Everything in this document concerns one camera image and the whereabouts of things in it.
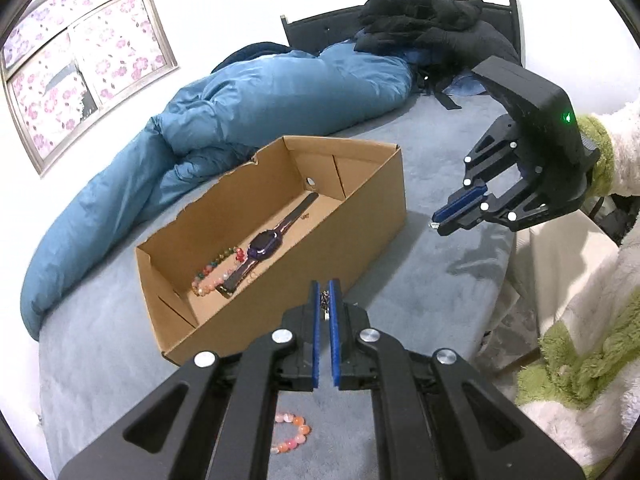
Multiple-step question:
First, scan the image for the window with floral film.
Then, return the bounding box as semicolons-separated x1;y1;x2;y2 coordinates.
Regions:
0;0;180;177

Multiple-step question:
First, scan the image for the purple smart watch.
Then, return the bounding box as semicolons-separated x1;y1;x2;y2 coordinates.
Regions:
220;191;321;300

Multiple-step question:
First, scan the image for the beige cloth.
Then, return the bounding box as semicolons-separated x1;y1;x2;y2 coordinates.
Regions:
502;209;623;378

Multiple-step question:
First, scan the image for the black clothes pile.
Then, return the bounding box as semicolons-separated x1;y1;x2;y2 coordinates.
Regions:
354;0;523;92

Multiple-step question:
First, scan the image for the black headboard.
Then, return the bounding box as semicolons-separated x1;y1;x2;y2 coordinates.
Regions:
280;0;526;67

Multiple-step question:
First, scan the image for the multicoloured bead bracelet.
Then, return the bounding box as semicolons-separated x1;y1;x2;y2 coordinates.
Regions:
192;246;248;287

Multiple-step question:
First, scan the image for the black bag strap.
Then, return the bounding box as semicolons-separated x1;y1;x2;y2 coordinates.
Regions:
419;72;462;111

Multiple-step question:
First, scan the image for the white green fleece robe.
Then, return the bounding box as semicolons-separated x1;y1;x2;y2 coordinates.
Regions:
515;240;640;473

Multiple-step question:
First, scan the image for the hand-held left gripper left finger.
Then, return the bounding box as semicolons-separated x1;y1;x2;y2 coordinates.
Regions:
59;280;321;480

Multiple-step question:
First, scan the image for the brown cardboard box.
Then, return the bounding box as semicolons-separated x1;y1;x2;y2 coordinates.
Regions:
135;135;407;366

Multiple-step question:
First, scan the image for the blue duvet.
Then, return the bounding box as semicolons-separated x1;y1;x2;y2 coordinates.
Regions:
20;42;417;342

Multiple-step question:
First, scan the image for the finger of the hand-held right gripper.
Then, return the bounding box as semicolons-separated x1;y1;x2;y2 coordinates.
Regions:
431;115;524;227
437;175;551;236

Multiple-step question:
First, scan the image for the grey bed sheet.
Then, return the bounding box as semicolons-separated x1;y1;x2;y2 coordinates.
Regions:
37;91;522;480

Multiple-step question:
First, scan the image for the person's right forearm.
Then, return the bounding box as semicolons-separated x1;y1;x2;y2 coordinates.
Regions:
575;101;640;198

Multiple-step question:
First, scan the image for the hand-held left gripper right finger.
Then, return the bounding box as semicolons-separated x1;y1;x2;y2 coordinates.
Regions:
328;279;586;480

